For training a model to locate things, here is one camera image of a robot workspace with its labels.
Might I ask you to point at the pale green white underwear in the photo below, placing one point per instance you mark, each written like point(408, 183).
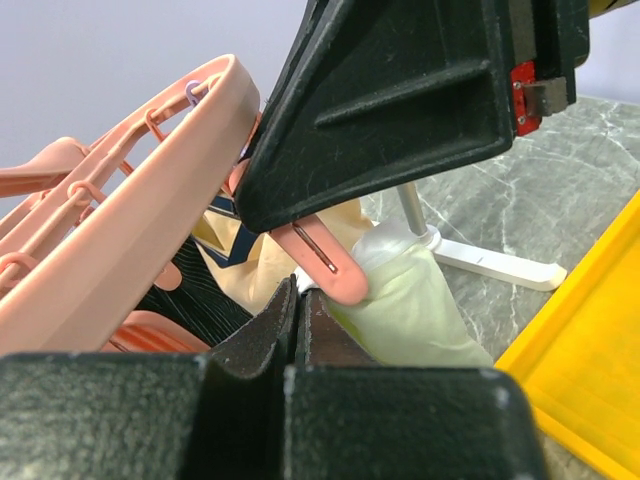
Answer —
point(409, 316)

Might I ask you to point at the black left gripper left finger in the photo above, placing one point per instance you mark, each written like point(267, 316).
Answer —
point(214, 415)

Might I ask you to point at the beige hanging garment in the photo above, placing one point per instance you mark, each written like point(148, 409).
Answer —
point(252, 283)

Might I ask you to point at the pink round clip hanger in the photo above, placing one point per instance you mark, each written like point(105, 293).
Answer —
point(101, 226)

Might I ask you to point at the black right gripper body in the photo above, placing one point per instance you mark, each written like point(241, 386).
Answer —
point(550, 41)

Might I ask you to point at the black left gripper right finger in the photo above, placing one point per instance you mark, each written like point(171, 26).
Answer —
point(348, 417)

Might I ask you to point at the silver white clothes rack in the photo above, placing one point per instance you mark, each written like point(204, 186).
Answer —
point(500, 266)

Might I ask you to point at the black hanging garment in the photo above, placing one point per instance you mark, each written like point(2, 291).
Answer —
point(195, 295)

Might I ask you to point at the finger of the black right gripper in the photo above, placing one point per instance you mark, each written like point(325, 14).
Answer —
point(374, 94)

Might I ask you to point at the yellow plastic tray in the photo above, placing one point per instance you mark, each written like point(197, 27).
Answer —
point(578, 359)

